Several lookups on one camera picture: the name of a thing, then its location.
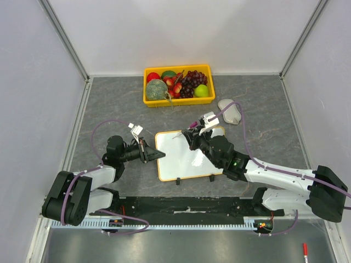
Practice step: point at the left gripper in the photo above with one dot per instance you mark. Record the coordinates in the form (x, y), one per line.
(147, 153)

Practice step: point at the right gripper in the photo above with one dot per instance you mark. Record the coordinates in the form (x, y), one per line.
(196, 139)

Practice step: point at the white marker with magenta cap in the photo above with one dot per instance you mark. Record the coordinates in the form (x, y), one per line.
(190, 128)

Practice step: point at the yellow framed whiteboard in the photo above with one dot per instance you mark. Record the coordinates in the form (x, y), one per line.
(180, 162)

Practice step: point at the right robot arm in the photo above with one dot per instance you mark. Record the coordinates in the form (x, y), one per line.
(319, 191)

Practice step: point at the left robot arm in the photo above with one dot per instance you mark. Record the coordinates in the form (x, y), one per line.
(73, 195)

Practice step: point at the green pear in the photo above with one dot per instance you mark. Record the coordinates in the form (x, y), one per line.
(201, 91)

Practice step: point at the grey round eraser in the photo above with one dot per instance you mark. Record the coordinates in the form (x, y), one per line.
(229, 111)

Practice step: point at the red yellow cherry bunch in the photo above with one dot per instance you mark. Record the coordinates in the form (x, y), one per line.
(174, 85)

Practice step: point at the dark purple grape bunch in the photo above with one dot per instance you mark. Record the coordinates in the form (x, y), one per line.
(190, 82)

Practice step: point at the green netted melon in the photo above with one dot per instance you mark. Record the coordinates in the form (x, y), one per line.
(156, 89)

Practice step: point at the green orange mango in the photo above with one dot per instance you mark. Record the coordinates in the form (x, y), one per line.
(168, 74)

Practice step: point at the yellow plastic bin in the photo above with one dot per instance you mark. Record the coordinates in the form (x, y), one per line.
(204, 68)

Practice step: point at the red apple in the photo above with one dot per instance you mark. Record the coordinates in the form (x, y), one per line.
(152, 76)

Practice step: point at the red marker pen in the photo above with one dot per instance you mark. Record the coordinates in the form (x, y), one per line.
(305, 252)

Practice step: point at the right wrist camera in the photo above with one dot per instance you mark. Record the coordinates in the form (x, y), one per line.
(207, 122)

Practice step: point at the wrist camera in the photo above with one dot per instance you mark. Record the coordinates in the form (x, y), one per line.
(135, 131)
(207, 122)

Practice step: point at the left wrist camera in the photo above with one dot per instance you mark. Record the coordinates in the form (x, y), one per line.
(135, 131)

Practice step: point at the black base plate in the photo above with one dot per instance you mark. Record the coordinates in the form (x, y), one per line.
(191, 210)

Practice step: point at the slotted cable duct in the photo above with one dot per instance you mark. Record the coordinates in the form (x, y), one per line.
(106, 223)

